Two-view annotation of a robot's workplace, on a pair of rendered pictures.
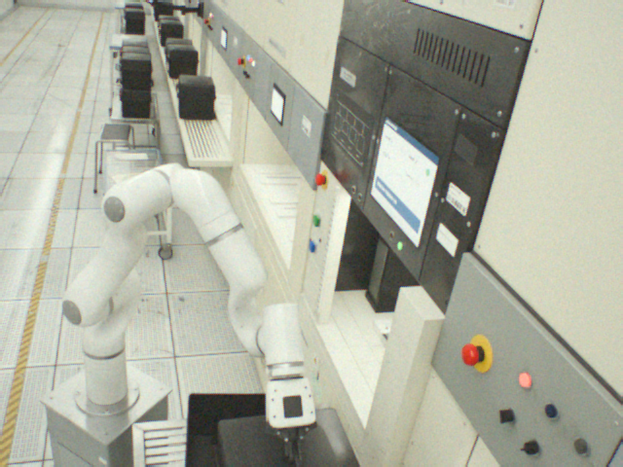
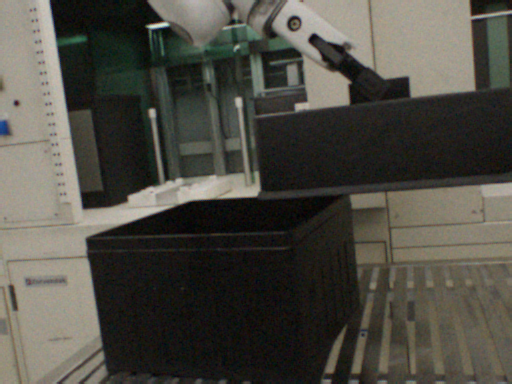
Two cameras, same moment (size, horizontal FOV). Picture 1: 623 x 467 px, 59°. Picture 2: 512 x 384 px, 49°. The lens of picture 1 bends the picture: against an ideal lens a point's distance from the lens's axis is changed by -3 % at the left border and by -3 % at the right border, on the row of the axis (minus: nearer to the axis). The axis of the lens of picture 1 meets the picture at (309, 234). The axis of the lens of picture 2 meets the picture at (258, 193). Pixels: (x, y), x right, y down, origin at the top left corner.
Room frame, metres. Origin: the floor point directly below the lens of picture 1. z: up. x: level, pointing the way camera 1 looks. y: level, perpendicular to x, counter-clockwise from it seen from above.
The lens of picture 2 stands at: (0.55, 0.68, 1.05)
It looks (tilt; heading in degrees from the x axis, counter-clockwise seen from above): 7 degrees down; 306
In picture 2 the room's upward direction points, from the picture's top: 7 degrees counter-clockwise
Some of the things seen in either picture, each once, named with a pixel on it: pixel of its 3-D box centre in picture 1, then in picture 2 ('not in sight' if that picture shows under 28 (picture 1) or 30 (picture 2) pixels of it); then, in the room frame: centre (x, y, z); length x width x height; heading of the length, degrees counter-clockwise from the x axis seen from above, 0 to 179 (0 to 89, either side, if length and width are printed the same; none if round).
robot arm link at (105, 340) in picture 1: (110, 306); not in sight; (1.27, 0.52, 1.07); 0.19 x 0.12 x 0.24; 156
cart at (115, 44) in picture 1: (128, 73); not in sight; (6.53, 2.36, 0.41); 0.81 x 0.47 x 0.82; 20
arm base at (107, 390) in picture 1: (105, 371); not in sight; (1.24, 0.54, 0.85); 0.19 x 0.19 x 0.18
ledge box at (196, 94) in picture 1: (195, 96); not in sight; (4.01, 0.95, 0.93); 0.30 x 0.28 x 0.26; 17
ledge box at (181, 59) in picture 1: (181, 60); not in sight; (5.13, 1.36, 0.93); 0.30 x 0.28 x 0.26; 23
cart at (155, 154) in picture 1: (137, 200); not in sight; (3.61, 1.25, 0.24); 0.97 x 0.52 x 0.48; 23
